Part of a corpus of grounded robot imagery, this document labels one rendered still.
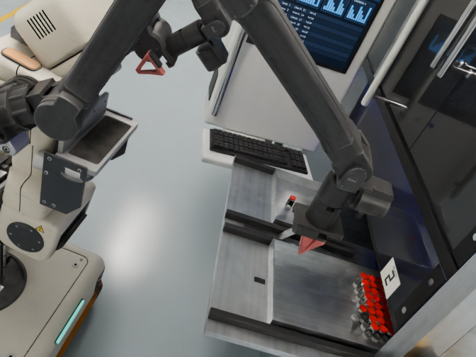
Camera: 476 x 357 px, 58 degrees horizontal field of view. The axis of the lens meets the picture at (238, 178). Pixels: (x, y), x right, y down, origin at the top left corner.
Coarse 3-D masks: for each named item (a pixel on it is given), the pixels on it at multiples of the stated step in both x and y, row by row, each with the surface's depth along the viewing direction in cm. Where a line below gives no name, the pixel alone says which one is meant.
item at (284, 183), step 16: (288, 176) 146; (272, 192) 139; (288, 192) 143; (304, 192) 146; (272, 208) 132; (288, 224) 125; (352, 224) 141; (336, 240) 127; (352, 240) 134; (368, 240) 137; (368, 256) 130
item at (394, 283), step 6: (390, 264) 106; (384, 270) 108; (390, 270) 105; (396, 270) 103; (384, 276) 107; (390, 276) 104; (396, 276) 102; (384, 282) 106; (390, 282) 103; (396, 282) 101; (384, 288) 105; (390, 288) 103; (396, 288) 100; (390, 294) 102
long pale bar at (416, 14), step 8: (424, 0) 121; (416, 8) 123; (424, 8) 123; (416, 16) 124; (408, 24) 126; (408, 32) 126; (400, 40) 128; (392, 48) 130; (400, 48) 130; (392, 56) 131; (384, 64) 133; (384, 72) 134; (376, 80) 136; (376, 88) 137; (368, 96) 139; (376, 96) 139
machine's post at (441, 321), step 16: (464, 272) 81; (448, 288) 83; (464, 288) 79; (432, 304) 86; (448, 304) 82; (464, 304) 79; (416, 320) 89; (432, 320) 85; (448, 320) 82; (464, 320) 82; (400, 336) 93; (416, 336) 88; (432, 336) 85; (448, 336) 85; (384, 352) 97; (400, 352) 91; (416, 352) 89; (432, 352) 88
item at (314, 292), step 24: (288, 264) 116; (312, 264) 120; (336, 264) 121; (288, 288) 110; (312, 288) 113; (336, 288) 116; (288, 312) 104; (312, 312) 106; (336, 312) 109; (336, 336) 99; (360, 336) 106
